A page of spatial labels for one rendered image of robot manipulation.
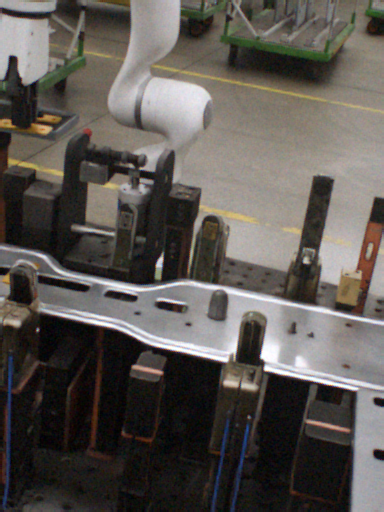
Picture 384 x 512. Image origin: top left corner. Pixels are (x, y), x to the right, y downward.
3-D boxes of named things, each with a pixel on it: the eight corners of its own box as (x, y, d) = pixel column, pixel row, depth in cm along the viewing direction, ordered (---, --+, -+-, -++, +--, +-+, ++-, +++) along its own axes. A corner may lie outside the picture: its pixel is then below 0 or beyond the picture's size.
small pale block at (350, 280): (302, 445, 153) (341, 275, 137) (303, 433, 156) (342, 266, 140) (320, 449, 153) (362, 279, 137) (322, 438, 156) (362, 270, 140)
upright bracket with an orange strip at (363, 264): (316, 434, 156) (373, 197, 134) (317, 430, 158) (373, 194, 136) (332, 438, 156) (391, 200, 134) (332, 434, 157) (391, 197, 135)
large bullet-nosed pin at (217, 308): (204, 326, 132) (209, 291, 129) (208, 317, 135) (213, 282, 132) (223, 330, 132) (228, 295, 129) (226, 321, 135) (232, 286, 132)
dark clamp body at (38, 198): (2, 369, 163) (6, 194, 146) (27, 336, 175) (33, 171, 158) (52, 380, 162) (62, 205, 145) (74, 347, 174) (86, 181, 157)
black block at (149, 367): (99, 534, 128) (113, 381, 115) (118, 488, 137) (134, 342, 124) (148, 547, 126) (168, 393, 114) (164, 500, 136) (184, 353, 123)
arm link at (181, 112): (141, 166, 193) (144, 67, 181) (214, 181, 188) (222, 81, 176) (120, 184, 183) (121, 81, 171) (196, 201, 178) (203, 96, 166)
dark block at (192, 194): (145, 385, 164) (167, 194, 145) (153, 367, 170) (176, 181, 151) (169, 391, 163) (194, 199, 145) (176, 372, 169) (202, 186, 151)
